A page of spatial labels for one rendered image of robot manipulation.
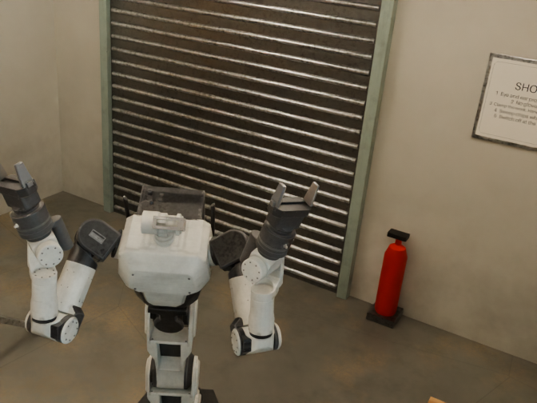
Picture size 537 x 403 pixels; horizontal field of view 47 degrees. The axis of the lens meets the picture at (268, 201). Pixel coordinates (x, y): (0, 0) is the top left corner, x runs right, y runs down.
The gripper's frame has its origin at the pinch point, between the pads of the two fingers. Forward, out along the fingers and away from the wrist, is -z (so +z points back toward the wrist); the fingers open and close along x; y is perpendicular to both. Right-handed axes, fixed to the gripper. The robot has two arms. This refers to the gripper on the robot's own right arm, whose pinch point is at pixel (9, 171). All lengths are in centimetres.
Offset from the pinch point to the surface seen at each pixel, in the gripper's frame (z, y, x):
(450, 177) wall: 130, -227, 28
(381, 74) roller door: 71, -231, -12
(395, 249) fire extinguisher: 168, -199, 3
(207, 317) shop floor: 186, -121, -88
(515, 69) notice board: 69, -243, 58
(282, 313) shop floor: 200, -154, -57
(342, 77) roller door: 74, -232, -37
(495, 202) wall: 141, -226, 53
